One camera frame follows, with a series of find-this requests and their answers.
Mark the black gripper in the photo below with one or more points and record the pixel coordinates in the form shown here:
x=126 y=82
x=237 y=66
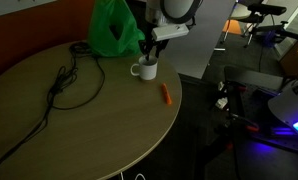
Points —
x=151 y=42

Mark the white ceramic mug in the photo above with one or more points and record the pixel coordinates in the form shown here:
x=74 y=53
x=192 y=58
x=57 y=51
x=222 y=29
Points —
x=148 y=69

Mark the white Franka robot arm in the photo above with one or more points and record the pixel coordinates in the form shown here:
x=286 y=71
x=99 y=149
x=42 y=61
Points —
x=179 y=8

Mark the orange marker pen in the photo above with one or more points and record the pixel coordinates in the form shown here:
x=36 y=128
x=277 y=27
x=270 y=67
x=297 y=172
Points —
x=166 y=94

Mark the green plastic bag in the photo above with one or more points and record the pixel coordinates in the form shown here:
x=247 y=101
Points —
x=105 y=36

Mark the orange chair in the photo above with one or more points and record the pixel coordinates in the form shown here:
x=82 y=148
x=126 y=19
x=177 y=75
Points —
x=235 y=23

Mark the red upholstered bench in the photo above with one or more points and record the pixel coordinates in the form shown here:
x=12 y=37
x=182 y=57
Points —
x=29 y=30

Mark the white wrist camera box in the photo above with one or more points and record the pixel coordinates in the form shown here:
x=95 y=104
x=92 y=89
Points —
x=170 y=32

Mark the black camera on tripod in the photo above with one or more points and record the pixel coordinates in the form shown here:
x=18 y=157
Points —
x=267 y=9

